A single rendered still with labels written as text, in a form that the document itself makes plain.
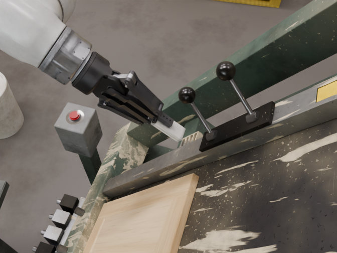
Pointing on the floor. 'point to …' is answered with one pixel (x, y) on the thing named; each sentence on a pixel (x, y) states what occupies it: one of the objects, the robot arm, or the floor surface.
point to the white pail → (8, 111)
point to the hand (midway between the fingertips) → (168, 126)
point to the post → (91, 165)
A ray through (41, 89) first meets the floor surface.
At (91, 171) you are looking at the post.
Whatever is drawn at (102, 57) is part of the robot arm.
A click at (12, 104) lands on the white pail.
